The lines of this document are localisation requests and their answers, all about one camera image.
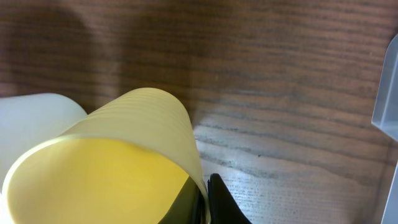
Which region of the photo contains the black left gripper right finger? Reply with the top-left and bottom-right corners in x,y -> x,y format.
208,173 -> 251,224

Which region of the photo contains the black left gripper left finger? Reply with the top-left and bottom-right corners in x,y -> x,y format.
159,177 -> 205,224

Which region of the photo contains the yellow plastic cup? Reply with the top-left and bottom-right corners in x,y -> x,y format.
2,88 -> 211,223

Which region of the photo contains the cream white plastic cup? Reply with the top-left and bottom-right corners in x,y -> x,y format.
1,93 -> 87,182

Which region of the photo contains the clear plastic storage bin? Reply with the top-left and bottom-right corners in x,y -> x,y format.
371,37 -> 397,224

